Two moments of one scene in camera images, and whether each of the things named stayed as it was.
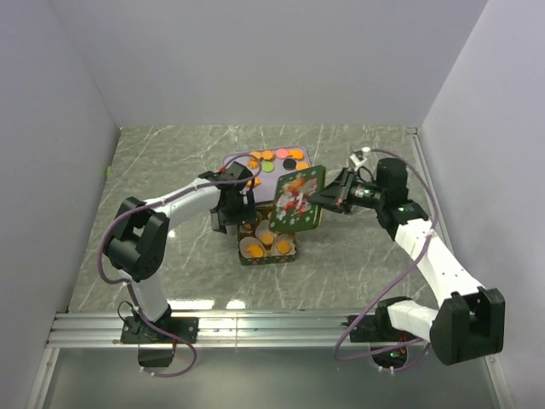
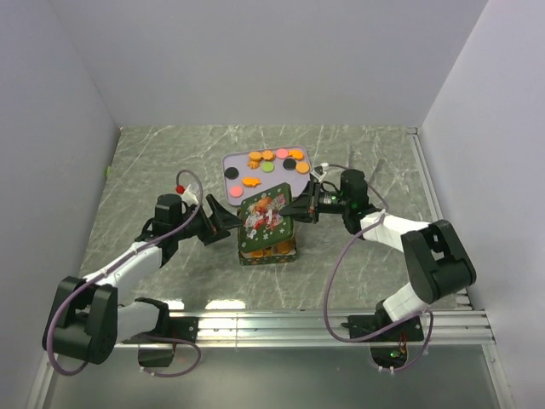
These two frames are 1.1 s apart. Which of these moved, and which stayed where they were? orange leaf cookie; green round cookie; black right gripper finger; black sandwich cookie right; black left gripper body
Moved: black left gripper body; black right gripper finger
Stayed: green round cookie; black sandwich cookie right; orange leaf cookie
